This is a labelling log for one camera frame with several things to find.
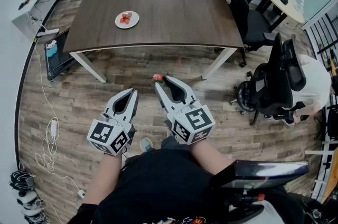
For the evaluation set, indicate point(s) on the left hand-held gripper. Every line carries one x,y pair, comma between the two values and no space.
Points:
105,133

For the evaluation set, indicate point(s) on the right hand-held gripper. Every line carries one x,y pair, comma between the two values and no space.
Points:
195,122

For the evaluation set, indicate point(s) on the white plate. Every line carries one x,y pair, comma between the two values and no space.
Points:
133,20

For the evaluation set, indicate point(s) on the person's left forearm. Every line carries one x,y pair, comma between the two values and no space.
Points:
105,178

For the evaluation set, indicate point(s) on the person's right forearm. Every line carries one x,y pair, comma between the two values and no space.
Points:
208,157

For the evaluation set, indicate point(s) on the person's grey shoe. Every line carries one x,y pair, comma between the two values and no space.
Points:
146,144

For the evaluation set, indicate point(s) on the person's black trousers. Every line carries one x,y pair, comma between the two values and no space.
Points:
171,142

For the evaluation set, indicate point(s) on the white table leg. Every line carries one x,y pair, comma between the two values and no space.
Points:
89,65
217,63

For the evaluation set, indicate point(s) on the white power adapter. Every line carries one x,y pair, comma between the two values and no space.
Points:
54,126

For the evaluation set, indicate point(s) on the black wheeled cart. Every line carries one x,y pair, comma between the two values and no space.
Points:
59,59

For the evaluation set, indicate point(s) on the person's black shirt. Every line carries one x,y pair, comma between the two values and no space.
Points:
163,186

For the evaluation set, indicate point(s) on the blue cloth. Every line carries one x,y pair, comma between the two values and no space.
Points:
51,50

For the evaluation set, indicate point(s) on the white plug socket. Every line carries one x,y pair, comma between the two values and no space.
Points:
81,193

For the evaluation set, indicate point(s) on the black mesh office chair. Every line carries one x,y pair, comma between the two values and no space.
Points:
277,80

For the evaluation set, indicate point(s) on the black chest-mounted device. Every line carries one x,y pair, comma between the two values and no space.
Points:
264,170

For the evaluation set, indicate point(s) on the pile of grey devices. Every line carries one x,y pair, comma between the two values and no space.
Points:
25,191

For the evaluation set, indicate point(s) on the black handheld tool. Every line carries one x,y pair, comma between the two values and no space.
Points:
23,4

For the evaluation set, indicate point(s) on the round beige table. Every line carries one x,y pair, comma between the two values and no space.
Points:
282,1

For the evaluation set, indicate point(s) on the black metal rack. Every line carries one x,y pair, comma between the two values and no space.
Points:
323,32

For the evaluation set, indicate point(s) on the white metal shelf frame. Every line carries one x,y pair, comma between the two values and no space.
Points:
326,162

